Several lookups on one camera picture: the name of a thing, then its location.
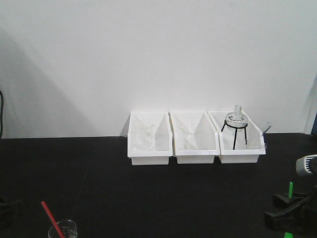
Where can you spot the round glass flask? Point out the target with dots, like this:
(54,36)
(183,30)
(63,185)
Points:
(236,118)

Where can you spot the red plastic spoon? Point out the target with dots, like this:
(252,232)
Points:
(52,219)

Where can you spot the small graduated glass beaker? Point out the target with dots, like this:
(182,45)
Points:
(67,227)

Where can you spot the right white storage bin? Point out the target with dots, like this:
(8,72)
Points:
(243,153)

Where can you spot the black wire tripod stand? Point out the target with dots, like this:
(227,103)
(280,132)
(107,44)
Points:
(236,128)

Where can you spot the left white storage bin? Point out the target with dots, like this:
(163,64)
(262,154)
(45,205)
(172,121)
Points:
(161,149)

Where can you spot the glass beaker in bin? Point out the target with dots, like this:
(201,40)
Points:
(191,135)
(143,134)

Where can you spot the white storage bin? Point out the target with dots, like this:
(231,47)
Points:
(161,149)
(208,143)
(243,153)

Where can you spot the glass beaker in middle bin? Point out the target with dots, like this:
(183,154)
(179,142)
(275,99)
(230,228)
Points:
(191,135)

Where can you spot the glass beaker in left bin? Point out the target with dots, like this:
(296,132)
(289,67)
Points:
(143,134)

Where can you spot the middle white storage bin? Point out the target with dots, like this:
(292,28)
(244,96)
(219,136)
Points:
(208,143)

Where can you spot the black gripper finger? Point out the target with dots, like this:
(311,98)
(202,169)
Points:
(282,201)
(290,219)

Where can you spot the green plastic spoon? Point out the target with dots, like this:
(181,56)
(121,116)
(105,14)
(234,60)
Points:
(290,195)

